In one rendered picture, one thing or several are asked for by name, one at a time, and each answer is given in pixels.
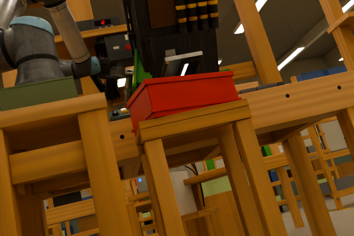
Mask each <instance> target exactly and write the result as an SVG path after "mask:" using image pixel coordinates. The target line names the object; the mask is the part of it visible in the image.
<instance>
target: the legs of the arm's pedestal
mask: <svg viewBox="0 0 354 236"><path fill-rule="evenodd" d="M77 119H78V124H79V128H80V134H81V139H82V140H78V141H74V142H68V143H64V144H59V145H54V146H49V147H44V148H41V149H36V150H31V151H26V150H19V151H14V152H12V146H11V140H10V136H9V135H8V134H7V133H6V132H5V131H4V130H3V129H0V236H42V229H41V223H40V216H39V212H38V205H37V198H36V196H37V195H40V194H44V193H49V192H53V191H57V190H62V189H66V188H70V187H74V186H78V185H82V184H87V183H90V185H91V190H92V196H93V201H94V206H95V212H96V217H97V222H98V226H99V231H100V236H133V234H132V229H131V225H130V220H129V215H128V212H127V207H126V202H125V197H124V193H123V188H122V183H121V178H120V174H119V168H118V165H117V161H116V156H115V151H114V146H113V141H112V137H111V132H110V127H109V122H108V119H107V114H106V109H100V110H95V111H89V112H84V113H79V114H77Z"/></svg>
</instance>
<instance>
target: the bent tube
mask: <svg viewBox="0 0 354 236"><path fill-rule="evenodd" d="M125 75H131V76H130V77H128V78H126V89H127V88H130V89H132V79H133V75H134V69H125Z"/></svg>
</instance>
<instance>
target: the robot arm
mask: <svg viewBox="0 0 354 236"><path fill-rule="evenodd" d="M39 2H41V3H42V4H43V6H44V8H46V9H48V10H49V12H50V14H51V16H52V18H53V20H54V23H55V25H56V27H57V29H58V31H59V33H60V35H61V37H62V39H63V41H64V43H65V45H66V47H67V49H68V51H69V53H70V55H71V57H72V59H73V60H61V59H58V56H57V51H56V45H55V40H54V38H55V36H54V34H53V31H52V27H51V25H50V23H49V22H47V21H46V20H44V19H42V18H39V17H35V16H21V17H19V16H20V15H22V14H23V13H24V12H25V11H26V8H27V6H30V5H33V4H36V3H39ZM110 66H111V61H110V57H96V56H93V57H91V56H90V54H89V51H88V49H87V47H86V45H85V43H84V40H83V38H82V36H81V34H80V31H79V29H78V27H77V24H76V22H75V20H74V18H73V15H72V13H71V11H70V9H69V7H68V4H67V0H0V74H1V73H5V72H8V71H12V70H15V69H17V76H16V81H15V86H18V85H23V84H29V83H35V82H41V81H47V80H52V79H56V78H62V77H68V76H73V79H74V80H77V79H80V78H83V77H87V76H90V77H91V79H92V80H93V82H94V83H95V85H96V87H97V88H98V90H99V91H100V92H101V93H102V92H105V89H106V87H105V85H104V83H103V82H102V80H101V79H106V80H119V79H124V78H128V77H130V76H131V75H125V70H124V66H123V63H122V62H119V63H118V65H117V66H112V67H111V68H110Z"/></svg>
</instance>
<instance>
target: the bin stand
mask: <svg viewBox="0 0 354 236"><path fill-rule="evenodd" d="M250 118H252V114H251V110H250V107H249V104H248V101H247V99H242V100H237V101H233V102H228V103H223V104H218V105H214V106H209V107H204V108H201V109H196V110H191V111H186V112H182V113H177V114H172V115H167V116H163V117H157V118H154V119H149V120H145V121H140V122H138V125H137V133H136V140H135V142H136V146H137V151H138V154H139V157H141V160H142V165H143V169H144V174H145V178H146V182H147V187H148V190H149V195H150V199H151V203H152V208H153V212H154V217H155V221H156V226H157V229H158V233H159V236H185V232H184V228H183V224H182V220H181V216H180V211H179V207H178V203H177V200H176V196H175V192H174V188H173V184H172V180H171V176H170V171H169V167H168V163H167V160H166V156H165V151H169V150H174V149H178V148H182V147H185V146H190V145H194V144H199V143H203V142H207V141H212V140H216V139H218V144H219V147H220V151H221V154H222V158H223V161H224V165H225V168H226V171H227V175H228V178H229V182H230V185H231V189H232V192H233V196H234V199H235V203H236V205H237V209H238V213H239V216H240V220H241V223H242V227H243V230H244V234H245V236H264V234H265V236H288V234H287V231H286V228H285V225H284V222H283V218H282V215H281V212H280V209H279V206H278V203H277V200H276V196H275V193H274V190H273V187H272V184H271V181H270V178H269V175H268V171H267V168H266V165H265V162H264V159H263V156H262V153H261V149H260V146H259V143H258V140H257V136H256V134H255V131H254V128H253V124H252V121H251V119H250ZM231 124H232V127H231ZM232 128H233V131H234V135H235V138H234V135H233V131H232ZM235 139H236V141H237V144H236V141H235ZM237 145H238V147H237ZM238 148H239V151H240V154H241V158H242V161H243V164H242V161H241V158H240V154H239V151H238ZM243 165H244V168H245V171H246V174H247V177H248V180H247V177H246V174H245V171H244V168H243ZM248 181H249V184H250V187H249V184H248ZM250 188H251V191H252V194H253V197H252V194H251V191H250ZM253 198H254V200H253ZM254 201H255V204H256V207H257V210H256V208H255V204H254ZM257 211H258V214H259V217H260V220H259V217H258V214H257ZM260 221H261V223H260ZM261 224H262V227H263V230H264V234H263V231H262V227H261Z"/></svg>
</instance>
